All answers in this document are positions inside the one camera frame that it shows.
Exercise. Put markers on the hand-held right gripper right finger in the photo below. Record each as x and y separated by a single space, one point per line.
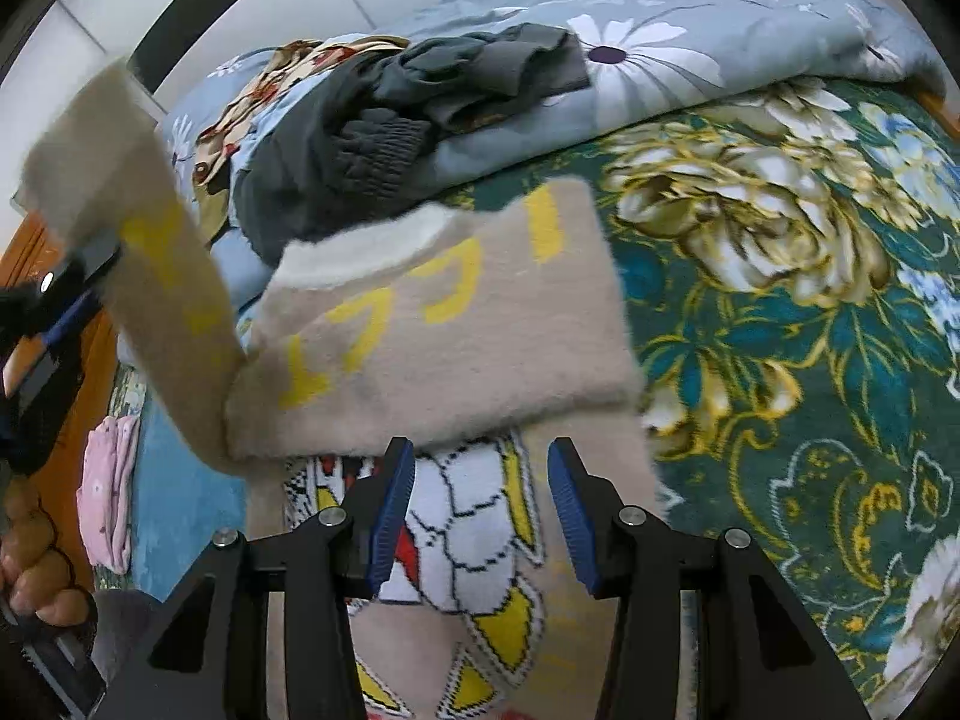
570 517

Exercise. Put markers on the blue-grey floral quilt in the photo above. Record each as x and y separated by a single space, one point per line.
675 52

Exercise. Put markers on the pink folded cloth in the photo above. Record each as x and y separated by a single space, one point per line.
109 495

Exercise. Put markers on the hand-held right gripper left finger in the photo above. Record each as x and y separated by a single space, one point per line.
391 510

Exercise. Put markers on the beige red floral cloth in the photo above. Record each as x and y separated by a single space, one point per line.
255 90

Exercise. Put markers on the light blue mat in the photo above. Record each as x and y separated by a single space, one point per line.
180 517

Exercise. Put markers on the dark grey clothes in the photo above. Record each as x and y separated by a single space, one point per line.
315 165

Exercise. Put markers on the green floral bed sheet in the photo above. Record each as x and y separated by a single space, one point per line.
750 390

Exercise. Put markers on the person's left hand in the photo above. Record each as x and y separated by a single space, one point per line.
34 555

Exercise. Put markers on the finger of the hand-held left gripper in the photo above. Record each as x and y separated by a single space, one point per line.
71 315
45 390

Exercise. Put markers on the beige sweater with yellow print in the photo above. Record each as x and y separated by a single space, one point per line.
487 330

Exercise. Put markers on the wooden bed frame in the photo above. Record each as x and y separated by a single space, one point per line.
66 499

